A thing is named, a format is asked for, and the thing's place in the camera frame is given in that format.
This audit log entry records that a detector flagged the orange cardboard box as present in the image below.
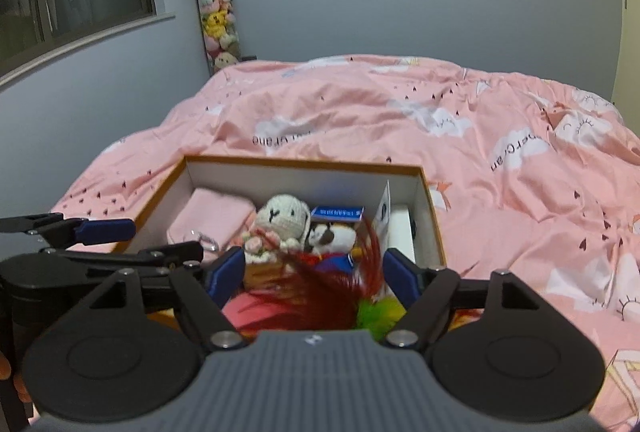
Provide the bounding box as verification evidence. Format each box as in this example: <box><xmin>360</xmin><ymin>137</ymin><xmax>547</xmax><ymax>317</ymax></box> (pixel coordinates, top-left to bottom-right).
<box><xmin>111</xmin><ymin>155</ymin><xmax>483</xmax><ymax>330</ymax></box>

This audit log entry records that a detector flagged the small blue box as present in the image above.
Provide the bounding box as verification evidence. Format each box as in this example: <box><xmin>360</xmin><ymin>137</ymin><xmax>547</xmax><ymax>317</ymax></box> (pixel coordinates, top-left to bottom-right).
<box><xmin>310</xmin><ymin>205</ymin><xmax>366</xmax><ymax>224</ymax></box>

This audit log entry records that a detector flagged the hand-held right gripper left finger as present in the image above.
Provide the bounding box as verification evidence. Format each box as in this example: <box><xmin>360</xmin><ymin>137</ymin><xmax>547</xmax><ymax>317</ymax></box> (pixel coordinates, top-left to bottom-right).
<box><xmin>90</xmin><ymin>247</ymin><xmax>247</xmax><ymax>349</ymax></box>

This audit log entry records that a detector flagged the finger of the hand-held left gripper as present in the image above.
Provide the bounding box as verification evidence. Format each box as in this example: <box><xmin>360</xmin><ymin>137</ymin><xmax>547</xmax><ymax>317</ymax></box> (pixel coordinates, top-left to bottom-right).
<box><xmin>0</xmin><ymin>212</ymin><xmax>137</xmax><ymax>247</ymax></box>
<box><xmin>42</xmin><ymin>245</ymin><xmax>205</xmax><ymax>283</ymax></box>

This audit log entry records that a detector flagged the pink printed blanket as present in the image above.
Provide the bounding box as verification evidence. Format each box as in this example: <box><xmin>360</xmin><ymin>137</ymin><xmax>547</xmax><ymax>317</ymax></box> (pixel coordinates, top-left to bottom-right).
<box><xmin>50</xmin><ymin>55</ymin><xmax>640</xmax><ymax>432</ymax></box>

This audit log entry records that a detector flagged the white glasses case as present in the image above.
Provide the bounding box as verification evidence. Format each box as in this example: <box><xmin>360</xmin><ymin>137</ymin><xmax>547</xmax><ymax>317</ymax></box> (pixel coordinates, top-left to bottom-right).
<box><xmin>387</xmin><ymin>205</ymin><xmax>418</xmax><ymax>263</ymax></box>

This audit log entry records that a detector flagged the pink peach plush with feathers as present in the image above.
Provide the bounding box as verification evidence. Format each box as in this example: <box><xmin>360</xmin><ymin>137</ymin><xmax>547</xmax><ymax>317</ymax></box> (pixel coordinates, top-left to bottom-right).
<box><xmin>222</xmin><ymin>215</ymin><xmax>408</xmax><ymax>343</ymax></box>

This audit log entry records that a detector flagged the column of plush toys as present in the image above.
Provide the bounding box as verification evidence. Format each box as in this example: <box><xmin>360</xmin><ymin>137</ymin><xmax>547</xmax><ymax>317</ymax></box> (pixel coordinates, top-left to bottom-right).
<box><xmin>192</xmin><ymin>0</ymin><xmax>248</xmax><ymax>76</ymax></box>

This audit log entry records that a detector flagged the pink cloth pouch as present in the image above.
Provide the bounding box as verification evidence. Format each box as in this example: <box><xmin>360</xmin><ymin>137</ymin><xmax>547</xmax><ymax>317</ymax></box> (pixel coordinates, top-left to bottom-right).
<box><xmin>166</xmin><ymin>188</ymin><xmax>257</xmax><ymax>254</ymax></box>

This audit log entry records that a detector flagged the wood-pattern box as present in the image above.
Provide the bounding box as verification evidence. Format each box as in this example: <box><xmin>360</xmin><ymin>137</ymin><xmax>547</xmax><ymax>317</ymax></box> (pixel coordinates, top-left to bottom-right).
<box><xmin>243</xmin><ymin>262</ymin><xmax>287</xmax><ymax>290</ymax></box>

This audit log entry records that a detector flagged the small plush doll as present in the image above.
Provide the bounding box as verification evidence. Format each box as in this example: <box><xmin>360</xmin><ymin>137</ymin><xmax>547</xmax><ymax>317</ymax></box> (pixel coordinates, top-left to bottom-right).
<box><xmin>302</xmin><ymin>219</ymin><xmax>366</xmax><ymax>275</ymax></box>

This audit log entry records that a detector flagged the white crocheted bunny doll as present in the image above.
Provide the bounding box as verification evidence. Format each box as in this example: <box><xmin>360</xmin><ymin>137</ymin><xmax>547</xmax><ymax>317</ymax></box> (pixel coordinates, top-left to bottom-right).
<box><xmin>241</xmin><ymin>193</ymin><xmax>312</xmax><ymax>265</ymax></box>

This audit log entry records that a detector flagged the clear plastic packet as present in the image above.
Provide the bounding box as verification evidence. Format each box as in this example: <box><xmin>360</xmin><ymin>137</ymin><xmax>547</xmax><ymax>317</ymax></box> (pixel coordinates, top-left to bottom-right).
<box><xmin>372</xmin><ymin>179</ymin><xmax>392</xmax><ymax>253</ymax></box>

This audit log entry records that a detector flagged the person's left hand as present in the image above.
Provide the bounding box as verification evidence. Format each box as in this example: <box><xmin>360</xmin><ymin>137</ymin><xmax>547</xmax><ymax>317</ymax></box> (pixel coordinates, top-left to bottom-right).
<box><xmin>0</xmin><ymin>354</ymin><xmax>32</xmax><ymax>405</ymax></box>

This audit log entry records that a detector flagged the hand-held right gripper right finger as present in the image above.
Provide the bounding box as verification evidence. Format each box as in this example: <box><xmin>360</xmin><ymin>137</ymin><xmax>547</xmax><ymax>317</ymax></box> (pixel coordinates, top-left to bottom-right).
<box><xmin>382</xmin><ymin>247</ymin><xmax>543</xmax><ymax>348</ymax></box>

